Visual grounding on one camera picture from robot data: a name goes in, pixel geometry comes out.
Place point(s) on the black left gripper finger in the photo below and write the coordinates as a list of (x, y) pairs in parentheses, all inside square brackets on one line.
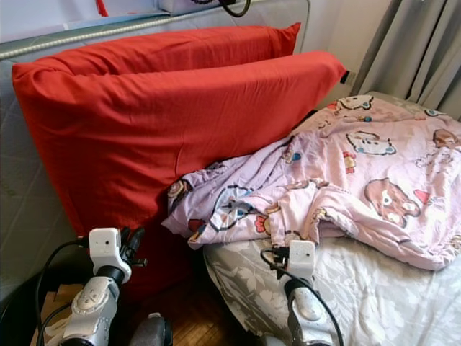
[(140, 238), (127, 238)]

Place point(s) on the silver left robot leg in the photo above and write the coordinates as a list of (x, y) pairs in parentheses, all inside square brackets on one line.
[(151, 333)]

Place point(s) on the pink cartoon print blanket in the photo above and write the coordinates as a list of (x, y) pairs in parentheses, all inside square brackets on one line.
[(360, 180)]

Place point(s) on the large red cushion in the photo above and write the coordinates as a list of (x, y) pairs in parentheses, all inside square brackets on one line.
[(151, 122), (187, 49)]

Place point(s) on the bed with beige floral sheet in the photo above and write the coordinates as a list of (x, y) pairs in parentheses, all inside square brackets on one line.
[(389, 303)]

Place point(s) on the black round bin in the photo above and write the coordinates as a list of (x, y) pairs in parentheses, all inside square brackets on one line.
[(14, 317)]

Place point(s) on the red tassel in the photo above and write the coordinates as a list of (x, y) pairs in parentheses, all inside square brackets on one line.
[(101, 7)]

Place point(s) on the grey curtain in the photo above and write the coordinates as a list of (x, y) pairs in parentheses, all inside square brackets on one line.
[(403, 50)]

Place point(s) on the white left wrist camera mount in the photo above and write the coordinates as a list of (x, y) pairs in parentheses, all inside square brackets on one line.
[(106, 247)]

